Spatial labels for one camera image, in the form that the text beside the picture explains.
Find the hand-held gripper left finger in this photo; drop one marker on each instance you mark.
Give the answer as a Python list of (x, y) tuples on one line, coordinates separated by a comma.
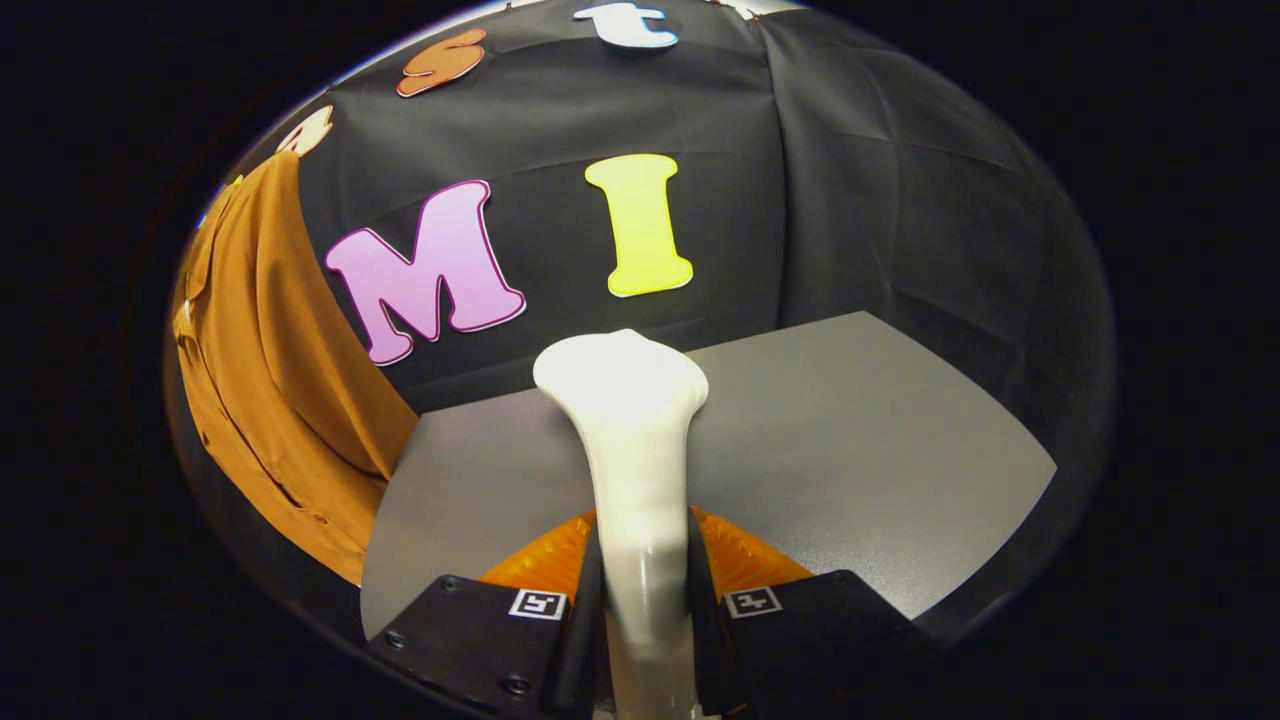
[(580, 640)]

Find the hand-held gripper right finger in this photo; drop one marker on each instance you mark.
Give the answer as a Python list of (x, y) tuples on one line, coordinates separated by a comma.
[(705, 640)]

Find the white garment steamer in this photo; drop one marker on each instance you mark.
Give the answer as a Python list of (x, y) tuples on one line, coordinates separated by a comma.
[(630, 420)]

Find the brown button-up shirt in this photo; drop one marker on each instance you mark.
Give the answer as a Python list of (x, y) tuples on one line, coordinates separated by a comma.
[(270, 380)]

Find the black backdrop cloth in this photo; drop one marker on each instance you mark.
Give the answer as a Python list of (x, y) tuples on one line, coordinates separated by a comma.
[(850, 200)]

